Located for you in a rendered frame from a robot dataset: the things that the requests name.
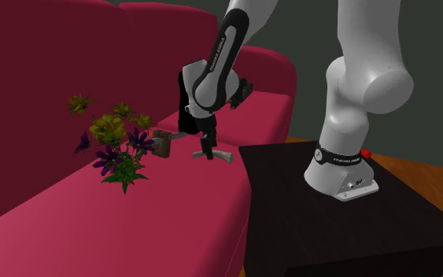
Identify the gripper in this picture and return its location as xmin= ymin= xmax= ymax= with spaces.
xmin=177 ymin=71 xmax=219 ymax=161

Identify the grey curved tool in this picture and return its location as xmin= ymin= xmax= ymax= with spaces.
xmin=190 ymin=149 xmax=234 ymax=165

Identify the yellow and purple flower bouquet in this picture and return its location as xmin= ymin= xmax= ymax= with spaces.
xmin=67 ymin=93 xmax=155 ymax=195

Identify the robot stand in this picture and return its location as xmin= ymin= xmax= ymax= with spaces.
xmin=238 ymin=139 xmax=443 ymax=277

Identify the red sofa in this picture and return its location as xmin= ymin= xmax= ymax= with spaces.
xmin=0 ymin=0 xmax=298 ymax=277

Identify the brown mallet with grey handle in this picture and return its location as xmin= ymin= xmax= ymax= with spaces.
xmin=150 ymin=128 xmax=189 ymax=160

